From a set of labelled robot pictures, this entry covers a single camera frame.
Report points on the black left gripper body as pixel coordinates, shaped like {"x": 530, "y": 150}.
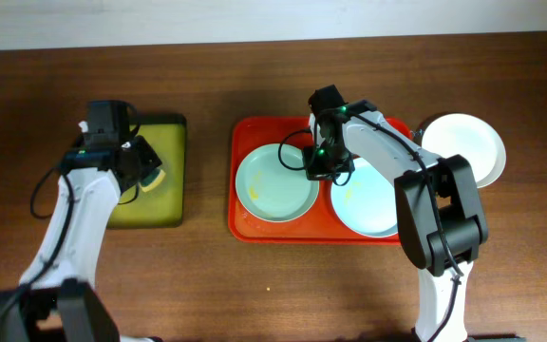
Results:
{"x": 141, "y": 159}

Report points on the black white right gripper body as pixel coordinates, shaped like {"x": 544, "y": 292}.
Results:
{"x": 323, "y": 163}

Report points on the yellow green scrub sponge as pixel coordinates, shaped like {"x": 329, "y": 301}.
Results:
{"x": 153, "y": 180}

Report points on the pale green plate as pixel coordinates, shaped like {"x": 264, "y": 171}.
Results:
{"x": 270, "y": 191}

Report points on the white plate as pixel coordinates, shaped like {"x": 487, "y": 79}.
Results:
{"x": 471, "y": 137}

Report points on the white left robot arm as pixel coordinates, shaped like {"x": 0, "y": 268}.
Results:
{"x": 55, "y": 299}

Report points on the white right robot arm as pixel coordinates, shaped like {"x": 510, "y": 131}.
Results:
{"x": 440, "y": 220}

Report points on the red plastic tray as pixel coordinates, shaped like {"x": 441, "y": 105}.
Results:
{"x": 319, "y": 225}

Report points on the light blue plate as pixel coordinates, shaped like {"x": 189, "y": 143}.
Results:
{"x": 365, "y": 202}

